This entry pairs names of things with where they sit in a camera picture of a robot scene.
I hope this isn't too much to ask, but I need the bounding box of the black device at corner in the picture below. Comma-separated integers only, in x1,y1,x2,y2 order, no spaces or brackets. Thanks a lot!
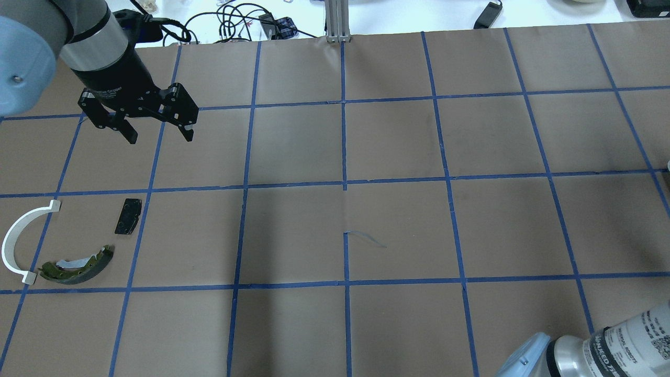
626,0,669,18

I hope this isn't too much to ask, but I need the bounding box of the blue patterned small object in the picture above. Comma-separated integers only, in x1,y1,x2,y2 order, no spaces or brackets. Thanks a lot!
275,17,299,40

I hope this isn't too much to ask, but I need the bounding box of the aluminium extrusion post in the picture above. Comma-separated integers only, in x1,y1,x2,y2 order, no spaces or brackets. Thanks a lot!
323,0,351,43

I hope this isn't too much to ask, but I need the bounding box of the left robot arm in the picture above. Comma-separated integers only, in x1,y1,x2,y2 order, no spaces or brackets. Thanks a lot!
1,1,199,144

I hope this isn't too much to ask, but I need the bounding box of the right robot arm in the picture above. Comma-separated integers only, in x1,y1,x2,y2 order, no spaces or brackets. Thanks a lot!
495,301,669,376

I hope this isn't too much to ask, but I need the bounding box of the white curved plastic bracket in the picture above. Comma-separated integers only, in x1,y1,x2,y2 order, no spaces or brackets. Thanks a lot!
2,199,61,285

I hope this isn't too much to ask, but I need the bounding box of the green brake shoe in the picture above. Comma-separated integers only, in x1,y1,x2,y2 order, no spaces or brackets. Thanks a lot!
38,245,115,285

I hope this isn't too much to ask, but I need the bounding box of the black power adapter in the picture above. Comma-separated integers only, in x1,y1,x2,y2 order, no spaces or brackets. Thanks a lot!
473,1,503,29

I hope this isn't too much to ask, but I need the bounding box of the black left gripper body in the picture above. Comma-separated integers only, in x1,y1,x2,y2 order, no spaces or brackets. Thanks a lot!
72,49,170,118

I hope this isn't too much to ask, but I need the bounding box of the black brake pad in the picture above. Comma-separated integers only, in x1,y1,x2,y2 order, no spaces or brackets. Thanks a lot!
114,198,143,235

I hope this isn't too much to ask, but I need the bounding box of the black cable bundle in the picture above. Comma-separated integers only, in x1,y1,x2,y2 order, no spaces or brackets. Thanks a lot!
183,0,318,43

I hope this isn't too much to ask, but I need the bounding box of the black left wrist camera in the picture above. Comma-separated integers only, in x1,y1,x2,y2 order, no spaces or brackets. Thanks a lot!
113,9,193,45

